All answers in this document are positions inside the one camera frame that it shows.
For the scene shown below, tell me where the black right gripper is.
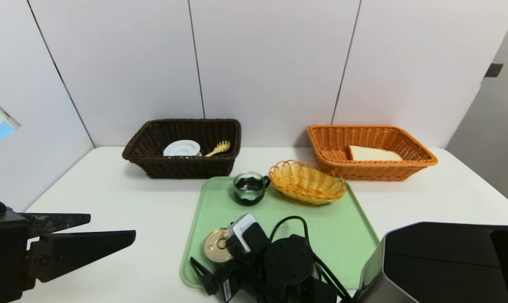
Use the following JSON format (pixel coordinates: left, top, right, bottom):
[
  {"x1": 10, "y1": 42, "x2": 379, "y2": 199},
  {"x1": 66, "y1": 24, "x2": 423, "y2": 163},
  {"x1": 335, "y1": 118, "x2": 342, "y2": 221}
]
[{"x1": 190, "y1": 256, "x2": 255, "y2": 303}]

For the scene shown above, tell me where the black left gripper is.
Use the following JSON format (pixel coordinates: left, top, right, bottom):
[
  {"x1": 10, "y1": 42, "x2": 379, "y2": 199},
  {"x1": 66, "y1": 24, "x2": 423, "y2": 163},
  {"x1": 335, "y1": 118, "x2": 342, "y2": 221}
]
[{"x1": 0, "y1": 191, "x2": 136, "y2": 303}]

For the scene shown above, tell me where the pasta spoon with green handle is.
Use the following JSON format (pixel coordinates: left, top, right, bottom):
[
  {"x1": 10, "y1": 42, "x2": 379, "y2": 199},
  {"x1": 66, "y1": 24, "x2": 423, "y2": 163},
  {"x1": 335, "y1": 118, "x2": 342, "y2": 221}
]
[{"x1": 204, "y1": 141, "x2": 232, "y2": 158}]

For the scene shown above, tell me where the white plastic spool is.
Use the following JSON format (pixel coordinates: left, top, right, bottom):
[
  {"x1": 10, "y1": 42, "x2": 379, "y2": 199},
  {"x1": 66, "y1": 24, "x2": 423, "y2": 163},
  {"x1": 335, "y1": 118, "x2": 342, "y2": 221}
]
[{"x1": 162, "y1": 139, "x2": 202, "y2": 157}]

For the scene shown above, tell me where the slice of white bread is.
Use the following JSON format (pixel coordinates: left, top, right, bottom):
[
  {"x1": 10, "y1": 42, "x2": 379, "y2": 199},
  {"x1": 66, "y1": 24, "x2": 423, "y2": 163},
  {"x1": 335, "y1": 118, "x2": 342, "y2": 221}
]
[{"x1": 348, "y1": 145, "x2": 404, "y2": 162}]

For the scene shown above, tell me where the dark brown wicker basket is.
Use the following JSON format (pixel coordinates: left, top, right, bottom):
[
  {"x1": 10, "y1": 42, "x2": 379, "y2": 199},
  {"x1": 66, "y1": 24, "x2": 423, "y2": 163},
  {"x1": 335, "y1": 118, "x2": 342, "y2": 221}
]
[{"x1": 122, "y1": 118, "x2": 242, "y2": 179}]

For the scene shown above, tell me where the small yellow wicker basket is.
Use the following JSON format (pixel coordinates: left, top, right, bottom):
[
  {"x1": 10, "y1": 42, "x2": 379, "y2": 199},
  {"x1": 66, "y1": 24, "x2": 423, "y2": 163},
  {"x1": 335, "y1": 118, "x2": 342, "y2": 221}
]
[{"x1": 269, "y1": 160, "x2": 347, "y2": 206}]

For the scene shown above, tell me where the orange wicker basket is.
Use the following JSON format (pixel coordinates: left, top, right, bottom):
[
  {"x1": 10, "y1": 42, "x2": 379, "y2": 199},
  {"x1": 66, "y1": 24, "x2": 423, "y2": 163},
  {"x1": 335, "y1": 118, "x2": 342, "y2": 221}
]
[{"x1": 307, "y1": 124, "x2": 439, "y2": 181}]

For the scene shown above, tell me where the tin can with gold lid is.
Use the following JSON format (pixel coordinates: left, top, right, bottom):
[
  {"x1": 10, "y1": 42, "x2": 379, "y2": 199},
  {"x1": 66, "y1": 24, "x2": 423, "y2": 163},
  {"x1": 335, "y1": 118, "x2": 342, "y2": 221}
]
[{"x1": 203, "y1": 228, "x2": 234, "y2": 263}]

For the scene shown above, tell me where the light green plastic tray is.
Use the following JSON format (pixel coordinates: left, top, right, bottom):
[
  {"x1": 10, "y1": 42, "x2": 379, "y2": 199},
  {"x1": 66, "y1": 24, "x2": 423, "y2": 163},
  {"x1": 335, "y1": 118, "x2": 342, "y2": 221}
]
[{"x1": 180, "y1": 176, "x2": 381, "y2": 290}]

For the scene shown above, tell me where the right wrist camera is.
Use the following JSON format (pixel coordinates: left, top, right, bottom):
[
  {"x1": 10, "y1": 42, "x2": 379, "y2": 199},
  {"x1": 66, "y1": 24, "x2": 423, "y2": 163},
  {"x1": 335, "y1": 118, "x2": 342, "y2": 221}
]
[{"x1": 226, "y1": 213, "x2": 270, "y2": 258}]

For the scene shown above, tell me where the glass cup with black handle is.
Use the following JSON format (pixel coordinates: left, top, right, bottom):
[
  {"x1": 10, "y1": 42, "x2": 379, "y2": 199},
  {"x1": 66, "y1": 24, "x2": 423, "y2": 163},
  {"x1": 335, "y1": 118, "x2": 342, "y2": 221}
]
[{"x1": 233, "y1": 171, "x2": 271, "y2": 207}]

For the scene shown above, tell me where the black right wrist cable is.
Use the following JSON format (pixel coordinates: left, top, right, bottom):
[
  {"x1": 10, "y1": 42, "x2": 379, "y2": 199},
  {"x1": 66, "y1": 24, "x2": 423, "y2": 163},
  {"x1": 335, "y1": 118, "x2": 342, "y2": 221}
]
[{"x1": 270, "y1": 215, "x2": 310, "y2": 253}]

